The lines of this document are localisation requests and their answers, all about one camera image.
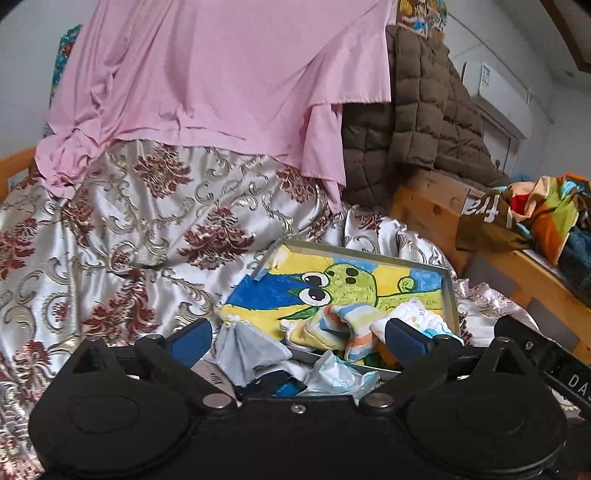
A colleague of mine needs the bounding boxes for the white muslin towel blue print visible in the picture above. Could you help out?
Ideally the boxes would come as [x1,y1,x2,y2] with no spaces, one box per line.
[369,298,465,347]

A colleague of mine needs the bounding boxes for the wooden bed frame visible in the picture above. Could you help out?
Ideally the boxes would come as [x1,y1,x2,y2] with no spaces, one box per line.
[390,168,591,342]

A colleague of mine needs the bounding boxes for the blue jeans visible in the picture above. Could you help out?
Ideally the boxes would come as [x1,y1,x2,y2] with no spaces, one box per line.
[561,226,591,296]

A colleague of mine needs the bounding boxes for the pink bed sheet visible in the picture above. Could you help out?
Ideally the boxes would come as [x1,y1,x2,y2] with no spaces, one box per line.
[34,0,393,213]

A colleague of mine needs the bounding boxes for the colourful wall poster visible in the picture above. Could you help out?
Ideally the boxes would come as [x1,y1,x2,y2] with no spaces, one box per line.
[50,24,84,109]

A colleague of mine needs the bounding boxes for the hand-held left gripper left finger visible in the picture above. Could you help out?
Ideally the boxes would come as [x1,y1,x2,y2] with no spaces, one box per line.
[68,318,232,411]

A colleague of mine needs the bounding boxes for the cartoon wall poster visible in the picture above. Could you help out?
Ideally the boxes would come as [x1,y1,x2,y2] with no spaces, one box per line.
[396,0,450,38]

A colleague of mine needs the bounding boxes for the black cloth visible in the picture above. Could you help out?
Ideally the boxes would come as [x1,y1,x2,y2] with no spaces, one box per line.
[233,369,305,400]

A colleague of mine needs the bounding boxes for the white air conditioner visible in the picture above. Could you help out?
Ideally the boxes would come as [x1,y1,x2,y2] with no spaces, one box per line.
[457,60,534,139]

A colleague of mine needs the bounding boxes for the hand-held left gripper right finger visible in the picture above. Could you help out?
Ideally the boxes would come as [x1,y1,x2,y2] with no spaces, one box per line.
[360,318,527,411]

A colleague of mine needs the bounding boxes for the wooden bed rail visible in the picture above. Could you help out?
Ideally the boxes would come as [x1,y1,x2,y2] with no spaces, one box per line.
[0,147,40,199]

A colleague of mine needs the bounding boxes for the clear bluish plastic wrapper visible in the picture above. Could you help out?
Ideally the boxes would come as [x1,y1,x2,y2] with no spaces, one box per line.
[302,350,382,398]

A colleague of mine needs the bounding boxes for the colourful patchwork cloth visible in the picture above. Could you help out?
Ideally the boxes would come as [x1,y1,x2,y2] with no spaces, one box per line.
[501,174,591,268]

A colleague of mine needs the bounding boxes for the brown quilted jacket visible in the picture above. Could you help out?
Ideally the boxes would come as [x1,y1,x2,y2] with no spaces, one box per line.
[342,25,513,208]

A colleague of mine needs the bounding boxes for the floral satin bedspread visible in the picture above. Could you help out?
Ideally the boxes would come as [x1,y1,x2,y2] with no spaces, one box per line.
[0,138,546,472]

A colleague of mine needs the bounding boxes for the grey tray with cartoon drawing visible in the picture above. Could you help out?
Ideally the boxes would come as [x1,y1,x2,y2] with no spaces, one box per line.
[219,239,460,381]

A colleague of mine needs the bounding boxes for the grey face mask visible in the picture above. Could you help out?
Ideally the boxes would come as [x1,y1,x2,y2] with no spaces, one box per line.
[215,320,291,386]

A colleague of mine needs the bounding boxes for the striped yellow baby sock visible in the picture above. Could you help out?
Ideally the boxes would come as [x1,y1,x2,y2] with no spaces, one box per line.
[281,302,384,363]

